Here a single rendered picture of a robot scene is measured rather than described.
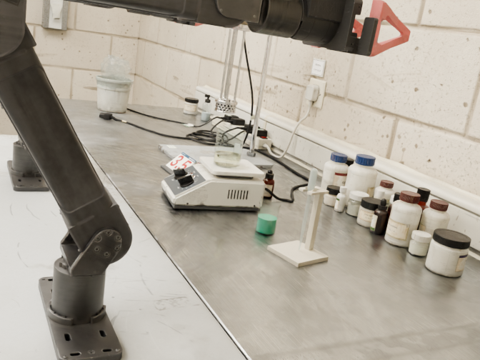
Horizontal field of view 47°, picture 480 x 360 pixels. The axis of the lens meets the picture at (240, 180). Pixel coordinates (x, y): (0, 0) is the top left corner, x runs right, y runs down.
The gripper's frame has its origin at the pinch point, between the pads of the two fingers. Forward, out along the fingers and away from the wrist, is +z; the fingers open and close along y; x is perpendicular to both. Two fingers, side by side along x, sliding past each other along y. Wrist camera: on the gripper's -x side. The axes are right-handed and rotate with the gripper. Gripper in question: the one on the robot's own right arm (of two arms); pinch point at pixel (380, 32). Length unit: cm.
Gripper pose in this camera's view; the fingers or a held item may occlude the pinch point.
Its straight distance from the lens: 81.4
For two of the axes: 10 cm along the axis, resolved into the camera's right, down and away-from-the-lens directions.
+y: -4.3, -3.0, 8.5
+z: 8.9, 0.3, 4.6
